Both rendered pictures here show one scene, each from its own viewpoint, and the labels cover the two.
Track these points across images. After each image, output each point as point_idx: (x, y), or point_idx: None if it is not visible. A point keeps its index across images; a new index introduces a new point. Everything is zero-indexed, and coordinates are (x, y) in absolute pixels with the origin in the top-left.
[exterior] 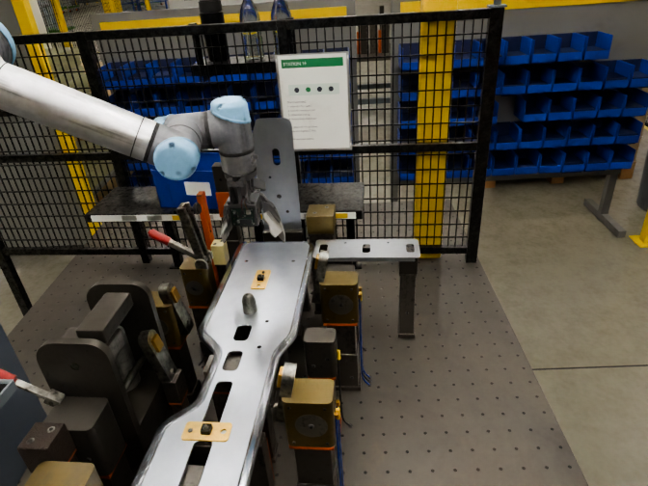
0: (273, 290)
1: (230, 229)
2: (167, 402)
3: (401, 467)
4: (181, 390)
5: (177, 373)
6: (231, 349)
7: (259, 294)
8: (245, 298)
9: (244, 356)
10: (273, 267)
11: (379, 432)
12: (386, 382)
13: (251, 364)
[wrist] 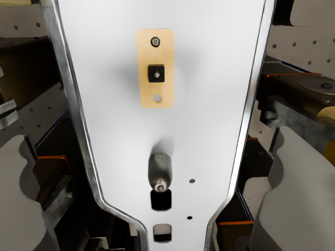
0: (191, 109)
1: (39, 189)
2: (95, 208)
3: (269, 141)
4: (111, 227)
5: (104, 242)
6: (156, 223)
7: (166, 122)
8: (158, 191)
9: (174, 229)
10: (176, 10)
11: (259, 116)
12: (280, 59)
13: (185, 236)
